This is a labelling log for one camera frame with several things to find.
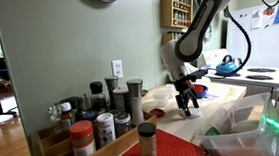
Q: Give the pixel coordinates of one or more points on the lower wooden spice rack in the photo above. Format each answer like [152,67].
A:
[171,35]

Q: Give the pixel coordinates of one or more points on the upper wooden spice rack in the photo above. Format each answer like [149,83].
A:
[176,13]

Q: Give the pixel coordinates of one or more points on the transparent plastic bowl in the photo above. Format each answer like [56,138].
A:
[160,98]

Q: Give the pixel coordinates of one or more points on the white wall outlet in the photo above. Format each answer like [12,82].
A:
[117,68]

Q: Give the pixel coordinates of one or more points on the small red lid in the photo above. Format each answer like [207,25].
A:
[157,112]

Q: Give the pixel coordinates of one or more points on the wooden spice rack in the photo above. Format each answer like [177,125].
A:
[176,13]
[171,35]

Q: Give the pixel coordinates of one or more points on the spice jar black lid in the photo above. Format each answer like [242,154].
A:
[147,139]

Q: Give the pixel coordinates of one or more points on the blue kettle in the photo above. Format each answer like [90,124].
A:
[226,67]

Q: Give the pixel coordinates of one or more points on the steel pepper grinder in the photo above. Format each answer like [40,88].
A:
[135,90]

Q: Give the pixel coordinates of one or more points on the white spice shaker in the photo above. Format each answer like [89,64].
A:
[105,126]

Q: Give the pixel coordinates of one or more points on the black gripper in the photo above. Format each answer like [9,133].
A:
[186,92]

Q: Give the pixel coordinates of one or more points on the blue bowl with orange inside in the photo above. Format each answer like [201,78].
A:
[200,90]

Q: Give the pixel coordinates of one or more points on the clear plastic storage bin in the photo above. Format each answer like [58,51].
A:
[246,127]

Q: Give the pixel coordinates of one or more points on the white round lid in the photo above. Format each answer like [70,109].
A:
[193,114]

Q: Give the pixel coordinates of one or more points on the red silicone mat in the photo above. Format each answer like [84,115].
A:
[169,145]

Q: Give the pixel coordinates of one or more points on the wooden spice tray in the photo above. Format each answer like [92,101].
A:
[50,143]

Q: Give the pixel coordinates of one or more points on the white stove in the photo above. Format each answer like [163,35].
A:
[256,79]

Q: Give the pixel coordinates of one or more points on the spice jar red lid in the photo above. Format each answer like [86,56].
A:
[82,138]

